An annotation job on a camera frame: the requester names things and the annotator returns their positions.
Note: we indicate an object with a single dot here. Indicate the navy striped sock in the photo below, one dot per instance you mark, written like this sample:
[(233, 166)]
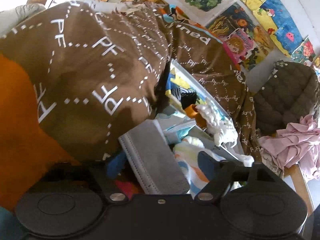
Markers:
[(185, 96)]

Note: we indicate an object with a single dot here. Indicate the brown patterned colourful blanket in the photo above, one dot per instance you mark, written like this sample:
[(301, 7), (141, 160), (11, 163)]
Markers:
[(77, 76)]

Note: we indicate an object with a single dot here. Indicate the orange knitted cuff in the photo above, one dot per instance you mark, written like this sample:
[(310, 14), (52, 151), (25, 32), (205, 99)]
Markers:
[(191, 111)]

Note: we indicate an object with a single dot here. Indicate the grey tray with cartoon picture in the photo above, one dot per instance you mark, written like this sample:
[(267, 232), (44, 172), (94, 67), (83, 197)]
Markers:
[(179, 77)]

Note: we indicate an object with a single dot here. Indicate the blue plastic mask packet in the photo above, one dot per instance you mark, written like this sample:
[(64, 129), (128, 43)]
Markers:
[(175, 126)]

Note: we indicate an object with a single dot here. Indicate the olive quilted jacket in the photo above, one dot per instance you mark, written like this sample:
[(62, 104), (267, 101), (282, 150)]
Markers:
[(291, 92)]

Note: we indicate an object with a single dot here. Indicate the pink shirt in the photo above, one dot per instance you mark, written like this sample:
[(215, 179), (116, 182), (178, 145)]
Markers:
[(297, 143)]

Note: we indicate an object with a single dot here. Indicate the pink cartoon girl drawing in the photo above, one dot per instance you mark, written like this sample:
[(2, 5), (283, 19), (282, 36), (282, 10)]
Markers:
[(241, 45)]

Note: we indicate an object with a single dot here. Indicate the starry night style painting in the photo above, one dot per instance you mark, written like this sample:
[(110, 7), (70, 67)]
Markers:
[(236, 17)]

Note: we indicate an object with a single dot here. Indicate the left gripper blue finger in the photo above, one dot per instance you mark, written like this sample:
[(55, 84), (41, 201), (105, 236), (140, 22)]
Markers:
[(209, 164)]

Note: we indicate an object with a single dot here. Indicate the red-haired child drawing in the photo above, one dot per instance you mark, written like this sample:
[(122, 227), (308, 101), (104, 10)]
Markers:
[(304, 54)]

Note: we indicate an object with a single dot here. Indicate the striped pastel cloth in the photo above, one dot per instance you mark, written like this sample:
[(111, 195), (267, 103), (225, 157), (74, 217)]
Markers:
[(187, 154)]

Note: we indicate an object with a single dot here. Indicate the blue sea jellyfish painting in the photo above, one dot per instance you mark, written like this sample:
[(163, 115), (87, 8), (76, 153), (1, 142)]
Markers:
[(273, 16)]

